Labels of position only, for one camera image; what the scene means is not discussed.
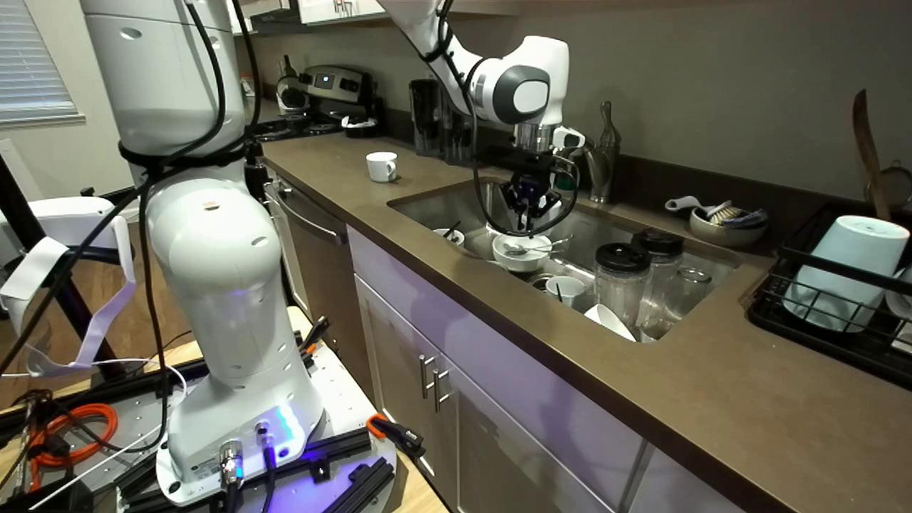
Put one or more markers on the ceramic bowl with brushes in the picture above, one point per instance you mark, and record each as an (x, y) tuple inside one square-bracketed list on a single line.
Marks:
[(732, 227)]

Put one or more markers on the white ceramic bowl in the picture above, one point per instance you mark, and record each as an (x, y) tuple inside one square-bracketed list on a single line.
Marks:
[(521, 259)]

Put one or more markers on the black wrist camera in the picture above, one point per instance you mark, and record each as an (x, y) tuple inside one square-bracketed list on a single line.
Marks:
[(569, 142)]

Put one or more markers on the black dish rack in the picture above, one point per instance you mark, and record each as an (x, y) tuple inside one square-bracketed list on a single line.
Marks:
[(836, 343)]

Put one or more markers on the white ceramic mug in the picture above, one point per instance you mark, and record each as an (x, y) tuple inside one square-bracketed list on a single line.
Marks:
[(381, 166)]

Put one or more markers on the stainless steel sink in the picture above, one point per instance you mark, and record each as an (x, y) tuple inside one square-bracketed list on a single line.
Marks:
[(618, 229)]

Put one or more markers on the pale blue cup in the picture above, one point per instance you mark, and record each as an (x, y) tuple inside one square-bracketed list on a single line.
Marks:
[(844, 271)]

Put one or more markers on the clear jar with black lid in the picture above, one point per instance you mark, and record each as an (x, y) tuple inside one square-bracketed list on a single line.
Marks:
[(661, 253), (622, 287)]

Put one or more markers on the white curved plate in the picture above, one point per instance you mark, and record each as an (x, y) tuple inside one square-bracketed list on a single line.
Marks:
[(608, 327)]

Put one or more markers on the white window blind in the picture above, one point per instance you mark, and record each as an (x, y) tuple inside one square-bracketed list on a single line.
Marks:
[(34, 59)]

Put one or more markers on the clear drinking glass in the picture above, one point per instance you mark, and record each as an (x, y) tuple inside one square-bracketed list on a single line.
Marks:
[(690, 290)]

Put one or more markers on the steel dishwasher front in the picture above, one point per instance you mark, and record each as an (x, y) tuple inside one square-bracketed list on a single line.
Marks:
[(323, 274)]

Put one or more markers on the robot mounting table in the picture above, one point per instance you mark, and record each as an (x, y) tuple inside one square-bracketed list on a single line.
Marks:
[(346, 388)]

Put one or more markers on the wooden spatula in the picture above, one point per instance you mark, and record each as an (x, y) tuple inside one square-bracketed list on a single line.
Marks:
[(869, 145)]

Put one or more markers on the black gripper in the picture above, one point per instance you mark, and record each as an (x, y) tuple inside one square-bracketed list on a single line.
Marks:
[(539, 176)]

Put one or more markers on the black tripod frame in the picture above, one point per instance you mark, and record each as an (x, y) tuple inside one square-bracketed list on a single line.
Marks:
[(58, 274)]

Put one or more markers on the black orange bar clamp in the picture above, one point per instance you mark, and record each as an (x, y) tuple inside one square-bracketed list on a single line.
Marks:
[(400, 440)]

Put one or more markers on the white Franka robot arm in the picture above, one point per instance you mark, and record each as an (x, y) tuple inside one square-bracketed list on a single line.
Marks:
[(229, 287)]

